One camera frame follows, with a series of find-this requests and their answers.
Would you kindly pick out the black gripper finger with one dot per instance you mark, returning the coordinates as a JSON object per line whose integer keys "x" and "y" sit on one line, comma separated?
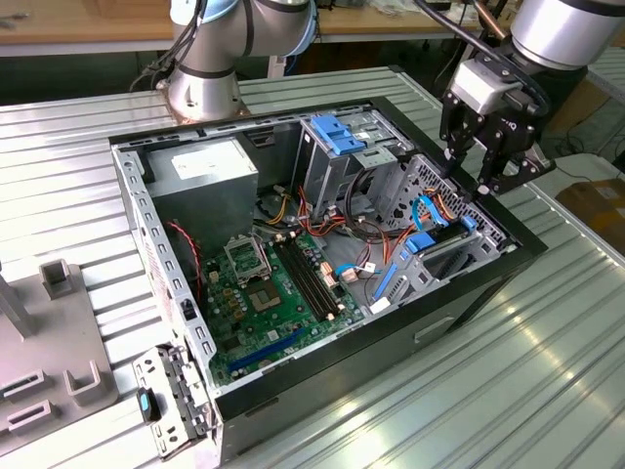
{"x": 517, "y": 173}
{"x": 456, "y": 132}

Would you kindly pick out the blue plastic bay rail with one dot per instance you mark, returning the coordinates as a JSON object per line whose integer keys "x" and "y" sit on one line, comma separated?
{"x": 385, "y": 282}

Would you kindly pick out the blue drive cage latch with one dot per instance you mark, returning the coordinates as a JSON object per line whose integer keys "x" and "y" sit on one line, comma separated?
{"x": 337, "y": 134}

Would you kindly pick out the metal rear slot bracket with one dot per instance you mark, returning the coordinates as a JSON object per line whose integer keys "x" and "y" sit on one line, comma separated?
{"x": 146, "y": 366}

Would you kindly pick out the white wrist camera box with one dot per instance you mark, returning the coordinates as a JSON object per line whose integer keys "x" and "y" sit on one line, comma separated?
{"x": 481, "y": 88}

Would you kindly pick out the cardboard box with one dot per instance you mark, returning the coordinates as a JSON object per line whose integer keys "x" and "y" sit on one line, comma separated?
{"x": 598, "y": 205}

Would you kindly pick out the grey power supply unit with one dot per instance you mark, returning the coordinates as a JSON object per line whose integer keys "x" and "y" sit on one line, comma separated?
{"x": 205, "y": 205}

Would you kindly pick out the green motherboard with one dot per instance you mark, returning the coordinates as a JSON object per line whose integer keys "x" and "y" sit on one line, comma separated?
{"x": 312, "y": 337}

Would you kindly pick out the metal disk bay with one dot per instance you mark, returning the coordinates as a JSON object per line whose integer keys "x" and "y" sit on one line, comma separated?
{"x": 415, "y": 276}

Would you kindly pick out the brown square base plate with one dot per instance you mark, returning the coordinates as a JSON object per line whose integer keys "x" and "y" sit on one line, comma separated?
{"x": 163, "y": 95}

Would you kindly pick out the wooden desk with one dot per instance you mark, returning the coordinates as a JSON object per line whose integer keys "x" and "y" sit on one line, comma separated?
{"x": 361, "y": 24}
{"x": 73, "y": 24}

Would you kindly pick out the black open PC case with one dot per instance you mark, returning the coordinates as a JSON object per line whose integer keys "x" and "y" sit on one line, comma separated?
{"x": 390, "y": 371}

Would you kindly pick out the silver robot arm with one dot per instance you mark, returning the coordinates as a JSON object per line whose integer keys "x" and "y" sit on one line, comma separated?
{"x": 561, "y": 34}

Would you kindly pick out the metal drive cage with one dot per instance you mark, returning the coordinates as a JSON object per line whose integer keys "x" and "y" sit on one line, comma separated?
{"x": 322, "y": 176}

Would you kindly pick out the black RAM slot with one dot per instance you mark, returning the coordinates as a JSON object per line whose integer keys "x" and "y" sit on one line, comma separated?
{"x": 304, "y": 278}
{"x": 310, "y": 278}
{"x": 298, "y": 278}
{"x": 317, "y": 278}

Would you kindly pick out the blue expansion slot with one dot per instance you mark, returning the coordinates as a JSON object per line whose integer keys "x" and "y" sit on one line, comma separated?
{"x": 266, "y": 349}

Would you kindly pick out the hard disk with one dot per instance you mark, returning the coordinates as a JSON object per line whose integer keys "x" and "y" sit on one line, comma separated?
{"x": 419, "y": 243}

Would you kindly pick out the CPU socket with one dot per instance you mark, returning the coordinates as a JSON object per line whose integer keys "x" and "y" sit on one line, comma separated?
{"x": 266, "y": 297}

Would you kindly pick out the grey parts rack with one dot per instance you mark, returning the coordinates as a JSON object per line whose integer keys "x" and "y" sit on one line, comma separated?
{"x": 54, "y": 342}

